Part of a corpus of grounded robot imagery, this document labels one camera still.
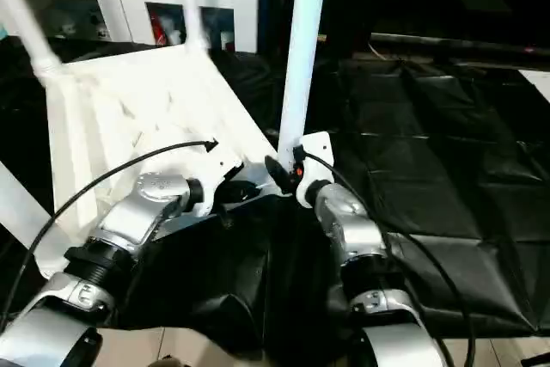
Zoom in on white plastic table leg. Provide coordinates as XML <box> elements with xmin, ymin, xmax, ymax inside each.
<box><xmin>0</xmin><ymin>162</ymin><xmax>65</xmax><ymax>280</ymax></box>
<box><xmin>0</xmin><ymin>0</ymin><xmax>64</xmax><ymax>80</ymax></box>
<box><xmin>178</xmin><ymin>0</ymin><xmax>211</xmax><ymax>52</ymax></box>
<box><xmin>274</xmin><ymin>0</ymin><xmax>330</xmax><ymax>166</ymax></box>

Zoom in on white plastic table top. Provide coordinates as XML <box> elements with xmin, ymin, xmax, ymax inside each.
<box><xmin>34</xmin><ymin>42</ymin><xmax>287</xmax><ymax>280</ymax></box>

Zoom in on black plastic mat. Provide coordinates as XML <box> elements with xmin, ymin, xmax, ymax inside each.
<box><xmin>0</xmin><ymin>34</ymin><xmax>550</xmax><ymax>359</ymax></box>

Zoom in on red packet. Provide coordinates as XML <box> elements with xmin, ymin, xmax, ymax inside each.
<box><xmin>150</xmin><ymin>12</ymin><xmax>167</xmax><ymax>46</ymax></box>

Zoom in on dark grey robot foot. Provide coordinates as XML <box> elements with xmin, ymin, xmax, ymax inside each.
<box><xmin>152</xmin><ymin>354</ymin><xmax>188</xmax><ymax>367</ymax></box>

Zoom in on long black bar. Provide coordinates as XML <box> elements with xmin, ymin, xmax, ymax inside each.
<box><xmin>370</xmin><ymin>33</ymin><xmax>550</xmax><ymax>57</ymax></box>

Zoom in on white flat board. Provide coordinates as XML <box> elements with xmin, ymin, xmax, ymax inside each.
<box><xmin>517</xmin><ymin>69</ymin><xmax>550</xmax><ymax>104</ymax></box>

